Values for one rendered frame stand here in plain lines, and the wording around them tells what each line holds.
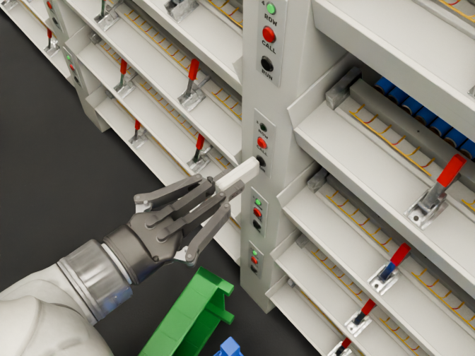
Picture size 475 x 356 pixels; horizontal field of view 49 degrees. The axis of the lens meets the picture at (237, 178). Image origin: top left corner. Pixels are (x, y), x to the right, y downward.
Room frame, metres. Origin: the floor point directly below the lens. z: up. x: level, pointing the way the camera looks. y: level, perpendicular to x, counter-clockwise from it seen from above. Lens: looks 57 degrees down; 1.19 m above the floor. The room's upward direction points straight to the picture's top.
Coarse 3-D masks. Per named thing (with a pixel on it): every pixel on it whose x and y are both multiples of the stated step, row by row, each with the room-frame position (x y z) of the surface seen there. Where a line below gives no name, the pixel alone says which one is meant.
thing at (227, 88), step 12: (144, 12) 0.80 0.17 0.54; (156, 24) 0.76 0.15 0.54; (168, 36) 0.73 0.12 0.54; (180, 48) 0.70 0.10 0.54; (180, 60) 0.69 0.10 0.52; (204, 72) 0.66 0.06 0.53; (216, 84) 0.63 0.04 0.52; (216, 96) 0.61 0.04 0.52; (228, 96) 0.60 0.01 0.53; (240, 96) 0.59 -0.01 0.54
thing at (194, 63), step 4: (192, 60) 0.62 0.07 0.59; (196, 60) 0.62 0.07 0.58; (192, 64) 0.62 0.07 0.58; (196, 64) 0.62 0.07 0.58; (192, 68) 0.62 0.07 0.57; (196, 68) 0.62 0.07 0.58; (192, 72) 0.61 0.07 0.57; (196, 72) 0.61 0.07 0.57; (188, 76) 0.62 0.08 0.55; (192, 76) 0.61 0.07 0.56; (196, 76) 0.61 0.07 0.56; (192, 80) 0.61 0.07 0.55; (188, 84) 0.61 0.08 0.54; (192, 84) 0.61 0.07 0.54; (188, 88) 0.61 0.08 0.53; (188, 92) 0.61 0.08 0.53; (192, 92) 0.61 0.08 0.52; (188, 96) 0.61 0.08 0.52
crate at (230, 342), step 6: (228, 342) 0.20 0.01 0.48; (234, 342) 0.20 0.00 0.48; (222, 348) 0.19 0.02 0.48; (228, 348) 0.19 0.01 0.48; (234, 348) 0.19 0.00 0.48; (216, 354) 0.19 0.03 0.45; (222, 354) 0.19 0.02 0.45; (228, 354) 0.19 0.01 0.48; (234, 354) 0.19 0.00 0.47; (240, 354) 0.19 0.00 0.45
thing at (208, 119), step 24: (72, 0) 0.89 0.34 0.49; (96, 0) 0.88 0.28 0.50; (96, 24) 0.82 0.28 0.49; (120, 24) 0.81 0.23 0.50; (144, 24) 0.79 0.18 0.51; (120, 48) 0.75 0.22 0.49; (144, 48) 0.74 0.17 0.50; (168, 48) 0.73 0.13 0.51; (144, 72) 0.69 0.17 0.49; (168, 72) 0.68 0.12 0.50; (168, 96) 0.63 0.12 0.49; (192, 120) 0.58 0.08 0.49; (216, 120) 0.57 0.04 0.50; (240, 120) 0.56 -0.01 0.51; (216, 144) 0.52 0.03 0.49; (240, 144) 0.52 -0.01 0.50
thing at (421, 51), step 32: (320, 0) 0.40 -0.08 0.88; (352, 0) 0.39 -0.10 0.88; (384, 0) 0.38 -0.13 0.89; (416, 0) 0.37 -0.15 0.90; (448, 0) 0.37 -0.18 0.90; (352, 32) 0.37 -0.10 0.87; (384, 32) 0.35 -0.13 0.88; (416, 32) 0.35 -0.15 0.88; (448, 32) 0.34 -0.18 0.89; (384, 64) 0.34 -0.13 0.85; (416, 64) 0.32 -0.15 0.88; (448, 64) 0.31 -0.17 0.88; (416, 96) 0.31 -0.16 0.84; (448, 96) 0.29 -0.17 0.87
